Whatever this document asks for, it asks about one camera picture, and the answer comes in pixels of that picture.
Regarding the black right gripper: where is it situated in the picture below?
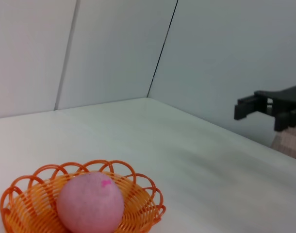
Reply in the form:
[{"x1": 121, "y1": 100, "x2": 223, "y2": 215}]
[{"x1": 233, "y1": 84, "x2": 296, "y2": 133}]

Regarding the pink peach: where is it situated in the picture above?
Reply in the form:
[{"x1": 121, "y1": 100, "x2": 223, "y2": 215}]
[{"x1": 56, "y1": 170, "x2": 125, "y2": 233}]

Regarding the orange woven plastic basket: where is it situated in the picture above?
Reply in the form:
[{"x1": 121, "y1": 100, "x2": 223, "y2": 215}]
[{"x1": 0, "y1": 159, "x2": 167, "y2": 233}]

